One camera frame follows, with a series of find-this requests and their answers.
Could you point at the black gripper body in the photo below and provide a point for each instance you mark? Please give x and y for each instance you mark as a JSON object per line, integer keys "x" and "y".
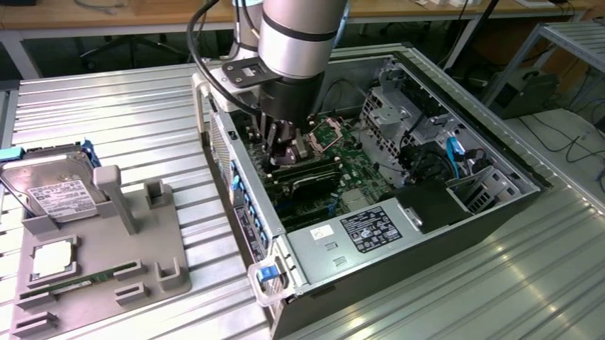
{"x": 298, "y": 99}

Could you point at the black graphics card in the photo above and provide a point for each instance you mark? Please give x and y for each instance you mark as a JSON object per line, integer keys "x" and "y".
{"x": 314, "y": 187}

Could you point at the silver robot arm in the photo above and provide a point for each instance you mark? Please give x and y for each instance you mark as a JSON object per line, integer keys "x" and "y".
{"x": 293, "y": 42}

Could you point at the CPU socket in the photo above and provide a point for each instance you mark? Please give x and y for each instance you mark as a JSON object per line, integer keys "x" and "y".
{"x": 304, "y": 152}

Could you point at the blue slot latch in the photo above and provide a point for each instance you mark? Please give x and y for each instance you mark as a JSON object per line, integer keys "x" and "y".
{"x": 250, "y": 209}
{"x": 258, "y": 223}
{"x": 265, "y": 239}
{"x": 238, "y": 185}
{"x": 234, "y": 169}

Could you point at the metal socket cover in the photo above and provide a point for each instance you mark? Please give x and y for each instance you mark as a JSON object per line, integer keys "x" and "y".
{"x": 329, "y": 132}

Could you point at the installed dark RAM stick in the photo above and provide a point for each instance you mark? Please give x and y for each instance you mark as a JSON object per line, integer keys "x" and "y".
{"x": 312, "y": 171}

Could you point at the black expansion slot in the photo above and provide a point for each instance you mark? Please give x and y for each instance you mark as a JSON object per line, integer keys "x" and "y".
{"x": 308, "y": 222}
{"x": 302, "y": 213}

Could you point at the green motherboard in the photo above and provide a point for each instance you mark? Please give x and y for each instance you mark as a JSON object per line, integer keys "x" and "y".
{"x": 364, "y": 170}

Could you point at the perforated silver disk bay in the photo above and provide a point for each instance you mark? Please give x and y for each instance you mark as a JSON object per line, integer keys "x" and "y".
{"x": 385, "y": 117}

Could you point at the silver chipset heatsink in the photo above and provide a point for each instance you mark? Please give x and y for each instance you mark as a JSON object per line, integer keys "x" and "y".
{"x": 357, "y": 198}

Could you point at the silver power supply unit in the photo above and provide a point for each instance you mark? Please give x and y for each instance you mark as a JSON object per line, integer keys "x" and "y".
{"x": 321, "y": 255}

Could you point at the blue case latch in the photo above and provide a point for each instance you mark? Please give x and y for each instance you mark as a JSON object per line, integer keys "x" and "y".
{"x": 268, "y": 274}

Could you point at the blue disk caddy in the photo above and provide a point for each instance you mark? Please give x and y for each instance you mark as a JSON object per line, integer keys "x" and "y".
{"x": 91, "y": 152}

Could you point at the black office chair base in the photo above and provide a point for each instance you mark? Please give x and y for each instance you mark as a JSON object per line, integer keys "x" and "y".
{"x": 130, "y": 39}

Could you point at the grey parts rack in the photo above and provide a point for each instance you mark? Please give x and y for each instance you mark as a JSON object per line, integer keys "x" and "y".
{"x": 109, "y": 248}

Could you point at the open black PC case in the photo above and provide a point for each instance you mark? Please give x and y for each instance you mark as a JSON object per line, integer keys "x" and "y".
{"x": 425, "y": 255}

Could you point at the small silver disk bay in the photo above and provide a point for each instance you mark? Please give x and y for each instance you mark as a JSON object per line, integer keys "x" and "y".
{"x": 496, "y": 184}

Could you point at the silver hard disk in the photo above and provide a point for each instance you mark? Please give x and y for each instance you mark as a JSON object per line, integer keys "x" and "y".
{"x": 53, "y": 184}

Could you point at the wooden desk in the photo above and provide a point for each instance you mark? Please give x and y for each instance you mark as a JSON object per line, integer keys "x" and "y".
{"x": 94, "y": 19}

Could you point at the black box device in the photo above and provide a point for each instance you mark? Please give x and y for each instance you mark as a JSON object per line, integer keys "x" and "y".
{"x": 529, "y": 92}

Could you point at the green loose RAM stick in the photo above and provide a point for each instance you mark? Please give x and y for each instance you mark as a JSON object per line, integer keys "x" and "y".
{"x": 90, "y": 280}

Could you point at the cyan plastic tab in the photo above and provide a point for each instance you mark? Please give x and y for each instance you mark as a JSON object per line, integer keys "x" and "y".
{"x": 11, "y": 154}

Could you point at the silver CPU chip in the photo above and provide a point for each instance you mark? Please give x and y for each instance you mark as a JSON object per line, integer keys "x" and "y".
{"x": 53, "y": 260}

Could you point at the grey metal shelf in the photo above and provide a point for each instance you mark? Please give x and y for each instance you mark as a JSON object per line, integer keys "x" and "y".
{"x": 576, "y": 39}

